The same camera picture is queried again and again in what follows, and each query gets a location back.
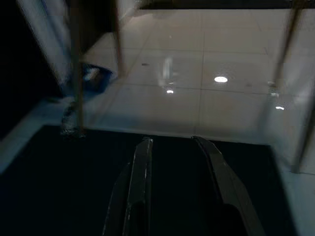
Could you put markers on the black floor mat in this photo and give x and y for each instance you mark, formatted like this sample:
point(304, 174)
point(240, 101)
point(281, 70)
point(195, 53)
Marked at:
point(73, 186)

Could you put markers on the brown wooden furniture leg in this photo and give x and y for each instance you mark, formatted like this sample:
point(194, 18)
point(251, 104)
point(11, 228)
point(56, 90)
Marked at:
point(78, 73)
point(286, 44)
point(119, 44)

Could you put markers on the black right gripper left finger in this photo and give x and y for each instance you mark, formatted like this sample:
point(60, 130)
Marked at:
point(137, 186)

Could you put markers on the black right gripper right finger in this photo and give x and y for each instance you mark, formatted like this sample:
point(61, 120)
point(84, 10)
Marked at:
point(229, 186)

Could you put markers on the blue plastic object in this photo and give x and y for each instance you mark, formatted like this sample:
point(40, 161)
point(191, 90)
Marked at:
point(98, 78)

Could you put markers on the dark wooden table top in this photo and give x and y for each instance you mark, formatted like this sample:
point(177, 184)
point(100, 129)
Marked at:
point(221, 3)

